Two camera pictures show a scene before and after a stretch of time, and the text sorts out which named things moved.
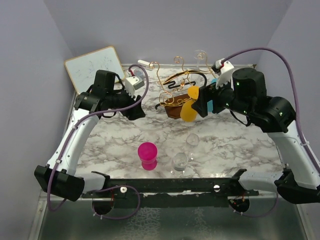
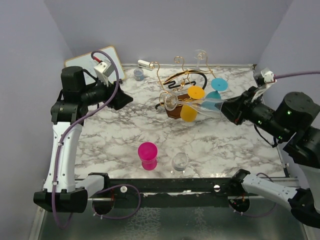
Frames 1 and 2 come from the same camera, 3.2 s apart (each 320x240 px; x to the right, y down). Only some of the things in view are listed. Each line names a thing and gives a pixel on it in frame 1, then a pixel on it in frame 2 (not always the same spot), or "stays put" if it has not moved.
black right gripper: (206, 93) to (235, 108)
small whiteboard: (83, 69) stays put
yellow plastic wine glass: (187, 113) stays put
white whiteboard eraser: (142, 62) stays put
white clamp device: (133, 83) to (103, 70)
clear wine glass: (199, 54) stays put
